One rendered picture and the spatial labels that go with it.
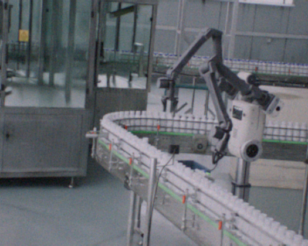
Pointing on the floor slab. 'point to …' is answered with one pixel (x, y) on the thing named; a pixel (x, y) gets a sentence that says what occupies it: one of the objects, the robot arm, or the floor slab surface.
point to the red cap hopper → (198, 35)
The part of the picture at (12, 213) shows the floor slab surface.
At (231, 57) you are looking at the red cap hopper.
